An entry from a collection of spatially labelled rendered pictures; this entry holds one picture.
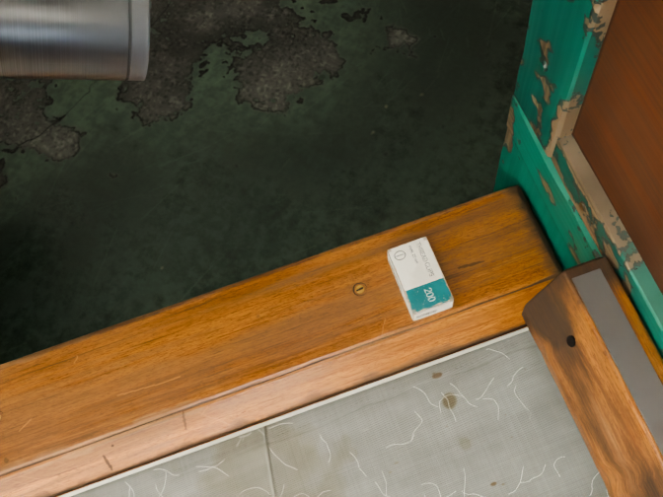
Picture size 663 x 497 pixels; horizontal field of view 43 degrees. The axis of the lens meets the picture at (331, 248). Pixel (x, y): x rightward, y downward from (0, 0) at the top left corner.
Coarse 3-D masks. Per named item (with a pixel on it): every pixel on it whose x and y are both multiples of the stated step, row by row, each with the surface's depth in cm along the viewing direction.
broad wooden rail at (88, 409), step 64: (512, 192) 73; (320, 256) 72; (384, 256) 71; (448, 256) 71; (512, 256) 70; (128, 320) 71; (192, 320) 70; (256, 320) 70; (320, 320) 69; (384, 320) 69; (448, 320) 69; (512, 320) 70; (0, 384) 69; (64, 384) 69; (128, 384) 68; (192, 384) 68; (256, 384) 68; (320, 384) 68; (0, 448) 67; (64, 448) 66; (128, 448) 67
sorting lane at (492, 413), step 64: (384, 384) 69; (448, 384) 69; (512, 384) 68; (192, 448) 68; (256, 448) 68; (320, 448) 67; (384, 448) 67; (448, 448) 66; (512, 448) 66; (576, 448) 66
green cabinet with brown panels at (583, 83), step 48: (576, 0) 51; (624, 0) 48; (528, 48) 61; (576, 48) 53; (624, 48) 50; (528, 96) 64; (576, 96) 57; (624, 96) 52; (576, 144) 62; (624, 144) 54; (576, 192) 62; (624, 192) 57; (624, 240) 58
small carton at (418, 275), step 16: (416, 240) 69; (400, 256) 69; (416, 256) 69; (432, 256) 68; (400, 272) 68; (416, 272) 68; (432, 272) 68; (400, 288) 69; (416, 288) 67; (432, 288) 67; (448, 288) 67; (416, 304) 67; (432, 304) 67; (448, 304) 67
